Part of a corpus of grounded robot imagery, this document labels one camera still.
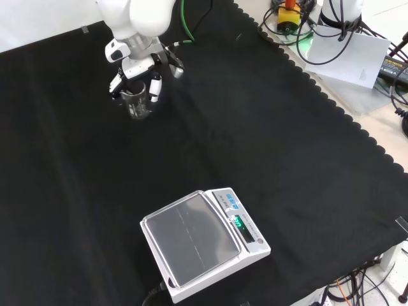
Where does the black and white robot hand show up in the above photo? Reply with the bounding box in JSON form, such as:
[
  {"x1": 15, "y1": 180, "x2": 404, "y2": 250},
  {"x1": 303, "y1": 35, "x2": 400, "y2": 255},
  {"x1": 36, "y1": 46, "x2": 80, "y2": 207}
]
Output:
[{"x1": 108, "y1": 47, "x2": 186, "y2": 103}]

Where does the pale board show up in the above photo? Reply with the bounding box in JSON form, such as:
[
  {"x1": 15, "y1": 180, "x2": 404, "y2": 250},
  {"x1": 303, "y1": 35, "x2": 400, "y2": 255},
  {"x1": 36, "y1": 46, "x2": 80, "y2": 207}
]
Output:
[{"x1": 303, "y1": 23, "x2": 392, "y2": 89}]

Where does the black bench cloth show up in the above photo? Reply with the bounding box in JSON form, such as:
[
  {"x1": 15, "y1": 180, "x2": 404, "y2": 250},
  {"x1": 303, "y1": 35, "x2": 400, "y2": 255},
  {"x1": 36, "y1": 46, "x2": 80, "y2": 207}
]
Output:
[{"x1": 0, "y1": 0, "x2": 408, "y2": 306}]

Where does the orange floor cable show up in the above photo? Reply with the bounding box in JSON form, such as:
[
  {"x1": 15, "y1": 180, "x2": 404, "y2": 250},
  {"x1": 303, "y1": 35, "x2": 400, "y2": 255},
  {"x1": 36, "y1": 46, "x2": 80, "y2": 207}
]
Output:
[{"x1": 336, "y1": 279, "x2": 349, "y2": 303}]

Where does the white electronic balance steel pan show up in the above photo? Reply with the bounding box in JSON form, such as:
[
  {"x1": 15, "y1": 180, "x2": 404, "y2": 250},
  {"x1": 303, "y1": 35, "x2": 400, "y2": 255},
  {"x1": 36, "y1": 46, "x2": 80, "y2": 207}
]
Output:
[{"x1": 139, "y1": 187, "x2": 272, "y2": 304}]

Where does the green cable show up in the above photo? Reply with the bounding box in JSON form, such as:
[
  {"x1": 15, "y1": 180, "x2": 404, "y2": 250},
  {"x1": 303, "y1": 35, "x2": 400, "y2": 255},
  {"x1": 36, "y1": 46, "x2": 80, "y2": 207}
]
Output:
[{"x1": 165, "y1": 0, "x2": 196, "y2": 48}]

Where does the black balance power cable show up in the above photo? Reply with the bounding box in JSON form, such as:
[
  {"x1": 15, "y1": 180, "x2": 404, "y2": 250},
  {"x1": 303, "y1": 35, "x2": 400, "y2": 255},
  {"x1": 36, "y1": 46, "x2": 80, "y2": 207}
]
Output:
[{"x1": 141, "y1": 280, "x2": 167, "y2": 306}]

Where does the yellow stop button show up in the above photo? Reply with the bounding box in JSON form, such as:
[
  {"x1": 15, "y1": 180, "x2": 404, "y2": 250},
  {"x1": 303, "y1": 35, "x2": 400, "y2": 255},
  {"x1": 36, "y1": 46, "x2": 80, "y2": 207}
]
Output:
[{"x1": 275, "y1": 0, "x2": 302, "y2": 33}]

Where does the black power adapter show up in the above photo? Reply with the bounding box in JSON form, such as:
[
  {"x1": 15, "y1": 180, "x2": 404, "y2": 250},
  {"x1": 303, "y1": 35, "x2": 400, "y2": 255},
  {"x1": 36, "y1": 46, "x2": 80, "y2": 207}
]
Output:
[{"x1": 377, "y1": 55, "x2": 408, "y2": 86}]

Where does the clear glass beaker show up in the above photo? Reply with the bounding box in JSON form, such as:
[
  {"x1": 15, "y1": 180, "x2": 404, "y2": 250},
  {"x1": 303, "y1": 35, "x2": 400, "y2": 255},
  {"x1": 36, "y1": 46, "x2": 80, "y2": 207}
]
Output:
[{"x1": 120, "y1": 82, "x2": 151, "y2": 120}]

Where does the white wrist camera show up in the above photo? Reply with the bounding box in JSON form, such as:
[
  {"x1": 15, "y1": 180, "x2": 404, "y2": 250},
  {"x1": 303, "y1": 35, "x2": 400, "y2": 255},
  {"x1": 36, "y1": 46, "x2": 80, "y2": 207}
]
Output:
[{"x1": 105, "y1": 39, "x2": 131, "y2": 64}]

